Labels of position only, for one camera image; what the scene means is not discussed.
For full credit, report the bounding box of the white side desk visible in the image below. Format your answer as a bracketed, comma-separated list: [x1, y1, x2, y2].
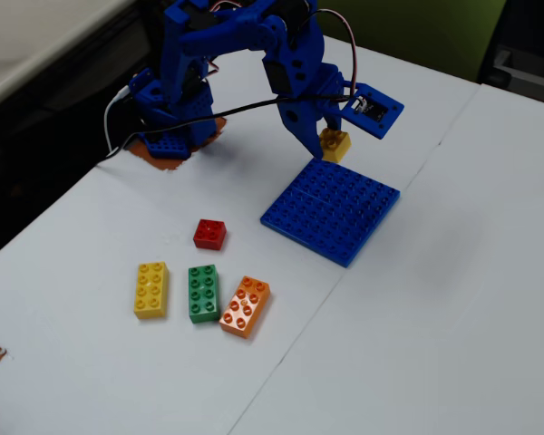
[0, 0, 133, 115]

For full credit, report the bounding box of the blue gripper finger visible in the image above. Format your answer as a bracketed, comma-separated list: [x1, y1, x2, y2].
[323, 110, 346, 132]
[277, 97, 324, 160]

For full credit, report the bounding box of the red and white servo wire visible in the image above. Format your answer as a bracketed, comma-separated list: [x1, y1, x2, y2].
[298, 7, 361, 99]

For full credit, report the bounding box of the white cable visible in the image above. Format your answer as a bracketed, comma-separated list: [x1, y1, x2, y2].
[102, 84, 133, 160]

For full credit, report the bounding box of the orange 2x4 block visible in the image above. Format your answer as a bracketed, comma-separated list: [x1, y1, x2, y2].
[219, 275, 271, 340]

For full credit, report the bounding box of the yellow 2x4 block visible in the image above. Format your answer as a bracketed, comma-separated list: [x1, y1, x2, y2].
[132, 261, 170, 321]

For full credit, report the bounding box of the blue studded arm base plate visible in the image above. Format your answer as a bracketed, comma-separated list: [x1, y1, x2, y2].
[143, 130, 194, 160]

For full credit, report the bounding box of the blue 8x8 studded baseplate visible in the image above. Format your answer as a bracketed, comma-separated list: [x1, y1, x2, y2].
[259, 157, 402, 269]

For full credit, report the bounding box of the green partition panel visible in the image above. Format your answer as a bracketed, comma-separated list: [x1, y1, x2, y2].
[316, 0, 507, 85]

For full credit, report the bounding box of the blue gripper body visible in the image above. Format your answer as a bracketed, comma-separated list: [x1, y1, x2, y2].
[261, 43, 351, 120]

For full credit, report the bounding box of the black cable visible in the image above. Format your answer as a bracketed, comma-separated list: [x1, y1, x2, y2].
[94, 92, 362, 168]

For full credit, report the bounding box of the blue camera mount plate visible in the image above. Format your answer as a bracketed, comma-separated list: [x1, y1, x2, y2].
[339, 82, 405, 140]

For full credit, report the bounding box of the yellow 2x2 block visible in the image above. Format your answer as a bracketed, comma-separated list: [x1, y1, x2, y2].
[319, 127, 353, 164]

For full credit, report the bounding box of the green 2x4 block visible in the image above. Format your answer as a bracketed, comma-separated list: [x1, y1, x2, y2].
[188, 264, 221, 324]

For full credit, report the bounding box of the red 2x2 block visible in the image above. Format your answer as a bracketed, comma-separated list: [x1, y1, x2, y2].
[192, 218, 228, 251]

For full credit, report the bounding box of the dark grey background cabinet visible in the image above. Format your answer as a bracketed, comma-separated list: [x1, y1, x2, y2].
[478, 0, 544, 109]

